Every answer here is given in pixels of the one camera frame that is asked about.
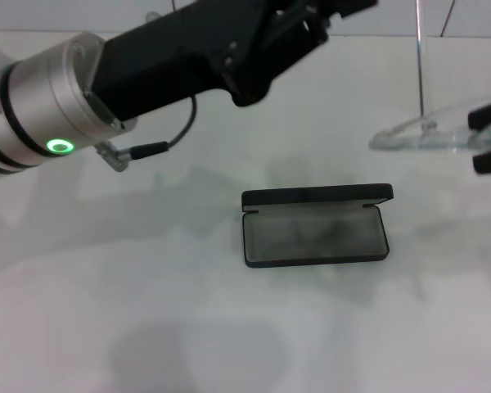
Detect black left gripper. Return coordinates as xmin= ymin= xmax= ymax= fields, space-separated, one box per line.
xmin=90 ymin=0 xmax=296 ymax=123

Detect clear white glasses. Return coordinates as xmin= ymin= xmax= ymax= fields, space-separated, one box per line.
xmin=367 ymin=0 xmax=491 ymax=153

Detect black glasses case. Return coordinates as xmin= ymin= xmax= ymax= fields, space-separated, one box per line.
xmin=241 ymin=183 xmax=394 ymax=270

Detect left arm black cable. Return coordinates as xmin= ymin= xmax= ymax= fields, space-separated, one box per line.
xmin=93 ymin=11 xmax=198 ymax=173

